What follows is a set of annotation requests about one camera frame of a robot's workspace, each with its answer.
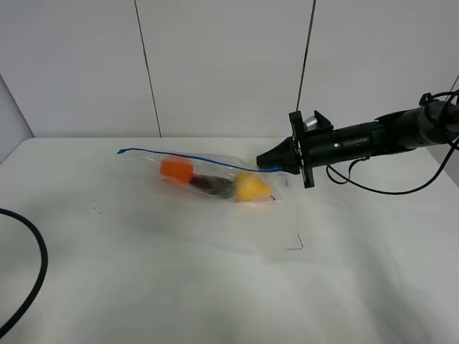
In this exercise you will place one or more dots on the yellow pear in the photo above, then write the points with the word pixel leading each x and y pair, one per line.
pixel 249 187

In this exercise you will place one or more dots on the clear blue-zip plastic bag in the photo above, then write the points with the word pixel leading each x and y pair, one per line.
pixel 148 162

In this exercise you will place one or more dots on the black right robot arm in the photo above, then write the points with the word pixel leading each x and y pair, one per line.
pixel 433 122

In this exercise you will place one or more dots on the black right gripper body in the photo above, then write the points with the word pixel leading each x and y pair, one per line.
pixel 312 148

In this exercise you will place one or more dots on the orange fruit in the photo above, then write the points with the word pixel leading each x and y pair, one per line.
pixel 176 169

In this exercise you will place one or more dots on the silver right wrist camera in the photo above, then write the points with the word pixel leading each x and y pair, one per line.
pixel 311 123

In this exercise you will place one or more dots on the dark purple eggplant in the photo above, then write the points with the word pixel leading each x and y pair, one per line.
pixel 219 187

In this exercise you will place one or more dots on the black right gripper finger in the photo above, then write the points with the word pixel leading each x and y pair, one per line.
pixel 281 155
pixel 290 167

